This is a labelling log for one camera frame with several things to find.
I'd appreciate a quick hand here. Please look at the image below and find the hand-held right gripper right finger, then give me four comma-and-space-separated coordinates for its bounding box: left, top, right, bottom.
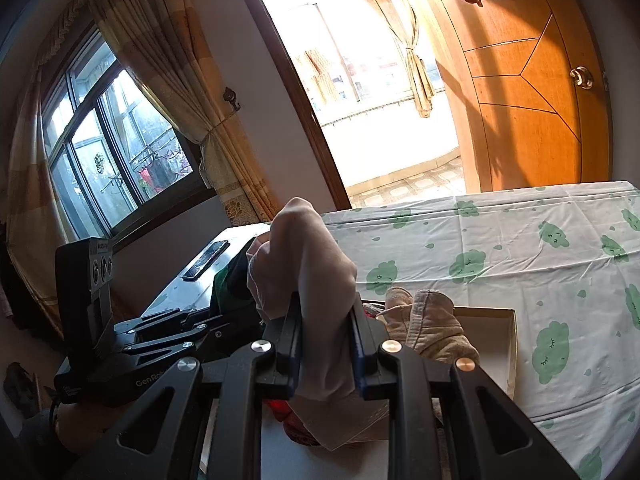
347, 300, 581, 480

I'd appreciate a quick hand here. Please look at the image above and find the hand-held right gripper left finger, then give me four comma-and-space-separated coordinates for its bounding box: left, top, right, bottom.
65, 292, 306, 480

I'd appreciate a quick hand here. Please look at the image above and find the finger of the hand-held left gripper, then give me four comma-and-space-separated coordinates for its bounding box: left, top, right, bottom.
122, 324, 223, 363
114, 307, 211, 339

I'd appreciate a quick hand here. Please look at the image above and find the bright red underwear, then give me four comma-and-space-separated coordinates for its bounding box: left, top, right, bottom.
267, 400, 321, 446

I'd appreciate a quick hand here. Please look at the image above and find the beige ribbed underwear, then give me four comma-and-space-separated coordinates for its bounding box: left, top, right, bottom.
376, 286, 481, 365

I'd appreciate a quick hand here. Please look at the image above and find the green black striped underwear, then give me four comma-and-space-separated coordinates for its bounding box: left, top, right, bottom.
210, 240, 271, 321

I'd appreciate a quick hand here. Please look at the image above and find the pale pink underwear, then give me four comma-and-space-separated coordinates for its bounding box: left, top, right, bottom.
247, 197, 393, 453

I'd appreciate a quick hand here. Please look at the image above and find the shallow cardboard box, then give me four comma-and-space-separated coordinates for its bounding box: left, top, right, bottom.
197, 305, 518, 480

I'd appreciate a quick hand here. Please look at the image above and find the person's left forearm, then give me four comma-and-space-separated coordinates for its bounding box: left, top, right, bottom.
15, 405, 61, 480

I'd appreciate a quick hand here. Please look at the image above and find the person's left hand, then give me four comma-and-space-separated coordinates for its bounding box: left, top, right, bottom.
53, 401, 133, 456

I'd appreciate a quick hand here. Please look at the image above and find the black smartphone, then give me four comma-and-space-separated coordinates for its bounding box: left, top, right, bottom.
181, 240, 231, 282

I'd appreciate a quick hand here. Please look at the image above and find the yellow checked curtain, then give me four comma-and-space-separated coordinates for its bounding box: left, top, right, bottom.
85, 0, 283, 233
0, 60, 71, 331

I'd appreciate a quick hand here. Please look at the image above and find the dark framed window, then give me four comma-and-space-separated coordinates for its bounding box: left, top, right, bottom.
30, 25, 216, 241

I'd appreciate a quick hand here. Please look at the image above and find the cloud print tablecloth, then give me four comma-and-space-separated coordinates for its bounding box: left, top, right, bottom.
142, 180, 640, 480

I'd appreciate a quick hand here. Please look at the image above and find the orange wooden door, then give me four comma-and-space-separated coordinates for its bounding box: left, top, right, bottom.
430, 0, 616, 193

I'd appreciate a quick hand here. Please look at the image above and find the tied balcony curtain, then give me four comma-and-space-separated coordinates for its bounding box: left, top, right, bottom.
350, 0, 437, 118

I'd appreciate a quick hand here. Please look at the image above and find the round door knob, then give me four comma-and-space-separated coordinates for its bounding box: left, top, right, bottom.
570, 66, 595, 91

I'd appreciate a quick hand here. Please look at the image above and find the brown wooden door frame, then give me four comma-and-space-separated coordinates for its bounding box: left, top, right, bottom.
225, 0, 353, 211

